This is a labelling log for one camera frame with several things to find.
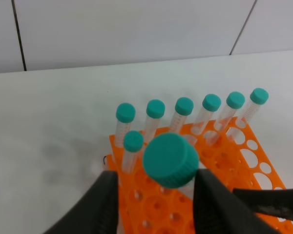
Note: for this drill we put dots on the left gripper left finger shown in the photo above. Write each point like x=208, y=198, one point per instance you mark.
x=97, y=212

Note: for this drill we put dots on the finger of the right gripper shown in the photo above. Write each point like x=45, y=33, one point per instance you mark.
x=278, y=203

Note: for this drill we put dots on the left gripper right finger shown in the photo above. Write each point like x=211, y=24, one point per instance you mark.
x=216, y=210

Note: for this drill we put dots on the teal capped tube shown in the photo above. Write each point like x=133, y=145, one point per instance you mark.
x=171, y=161

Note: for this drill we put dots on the orange test tube rack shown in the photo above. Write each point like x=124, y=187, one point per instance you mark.
x=148, y=208

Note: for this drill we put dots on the second row left tube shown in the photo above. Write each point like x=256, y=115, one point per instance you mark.
x=133, y=143

